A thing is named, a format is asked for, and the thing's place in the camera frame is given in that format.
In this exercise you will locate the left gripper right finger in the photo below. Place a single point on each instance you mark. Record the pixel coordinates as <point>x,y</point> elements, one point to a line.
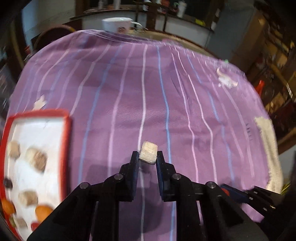
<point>173,186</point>

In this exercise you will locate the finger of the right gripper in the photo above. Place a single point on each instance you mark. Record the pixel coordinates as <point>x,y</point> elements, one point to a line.
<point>235,194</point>
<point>271,198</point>

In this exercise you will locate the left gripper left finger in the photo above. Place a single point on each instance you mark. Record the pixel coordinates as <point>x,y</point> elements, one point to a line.
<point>128,184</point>

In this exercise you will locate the small beige block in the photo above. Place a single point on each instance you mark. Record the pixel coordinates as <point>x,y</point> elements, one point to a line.
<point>20,222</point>
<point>148,153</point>

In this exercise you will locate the orange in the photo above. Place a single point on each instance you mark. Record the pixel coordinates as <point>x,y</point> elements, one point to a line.
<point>42,212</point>

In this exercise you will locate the green round fruit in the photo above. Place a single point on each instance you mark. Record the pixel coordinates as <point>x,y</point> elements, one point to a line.
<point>12,221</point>

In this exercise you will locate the small red tomato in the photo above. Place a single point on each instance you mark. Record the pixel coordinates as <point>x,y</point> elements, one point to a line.
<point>226,191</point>

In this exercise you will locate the purple striped tablecloth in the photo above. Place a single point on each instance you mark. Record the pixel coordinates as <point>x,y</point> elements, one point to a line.
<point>201,112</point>

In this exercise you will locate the beige cake block right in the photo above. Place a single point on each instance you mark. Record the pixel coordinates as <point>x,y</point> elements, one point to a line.
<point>36,158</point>

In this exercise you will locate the beige cake block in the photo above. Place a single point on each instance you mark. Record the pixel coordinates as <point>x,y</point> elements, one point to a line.
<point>13,149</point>
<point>36,158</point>
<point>28,198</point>

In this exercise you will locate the red rimmed white tray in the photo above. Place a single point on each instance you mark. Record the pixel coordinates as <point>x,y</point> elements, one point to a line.
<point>48,131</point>

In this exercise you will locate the beige cake block middle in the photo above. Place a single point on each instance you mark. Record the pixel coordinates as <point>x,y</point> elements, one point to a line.
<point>28,198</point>

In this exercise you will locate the beige cake block far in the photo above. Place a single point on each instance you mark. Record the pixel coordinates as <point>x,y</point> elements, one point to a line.
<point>13,149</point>

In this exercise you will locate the dark plum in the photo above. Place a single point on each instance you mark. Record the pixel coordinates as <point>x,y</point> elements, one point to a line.
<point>8,183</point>

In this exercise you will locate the large orange fruit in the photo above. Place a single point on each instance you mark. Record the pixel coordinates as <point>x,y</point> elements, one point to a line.
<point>8,207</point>

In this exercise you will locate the white mug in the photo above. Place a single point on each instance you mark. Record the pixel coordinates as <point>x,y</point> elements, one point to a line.
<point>119,24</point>

